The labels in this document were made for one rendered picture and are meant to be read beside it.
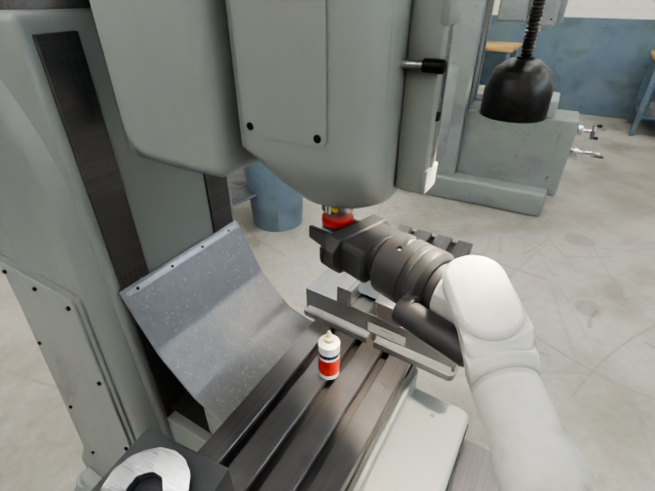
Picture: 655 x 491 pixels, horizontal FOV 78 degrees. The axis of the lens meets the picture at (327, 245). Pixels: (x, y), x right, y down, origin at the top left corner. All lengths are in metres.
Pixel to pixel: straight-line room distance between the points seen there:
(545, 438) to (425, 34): 0.38
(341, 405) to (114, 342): 0.46
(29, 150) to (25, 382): 1.77
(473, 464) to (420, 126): 0.73
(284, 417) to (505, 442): 0.45
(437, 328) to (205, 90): 0.37
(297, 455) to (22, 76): 0.68
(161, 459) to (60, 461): 1.54
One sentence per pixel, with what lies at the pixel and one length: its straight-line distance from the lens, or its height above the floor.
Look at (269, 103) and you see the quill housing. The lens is 0.47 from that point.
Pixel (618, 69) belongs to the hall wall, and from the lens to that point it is 7.02.
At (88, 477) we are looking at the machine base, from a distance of 1.72.
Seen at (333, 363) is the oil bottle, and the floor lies 0.97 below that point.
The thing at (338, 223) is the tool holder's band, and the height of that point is 1.27.
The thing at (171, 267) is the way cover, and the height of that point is 1.07.
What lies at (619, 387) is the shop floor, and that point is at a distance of 2.38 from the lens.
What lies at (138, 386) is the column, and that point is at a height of 0.82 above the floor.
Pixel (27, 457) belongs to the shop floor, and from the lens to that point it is 2.14.
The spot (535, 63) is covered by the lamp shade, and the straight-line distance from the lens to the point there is 0.52.
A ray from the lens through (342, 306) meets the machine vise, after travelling 0.87.
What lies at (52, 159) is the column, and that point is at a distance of 0.76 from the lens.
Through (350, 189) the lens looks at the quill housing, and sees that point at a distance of 0.47.
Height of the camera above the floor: 1.55
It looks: 33 degrees down
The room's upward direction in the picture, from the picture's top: straight up
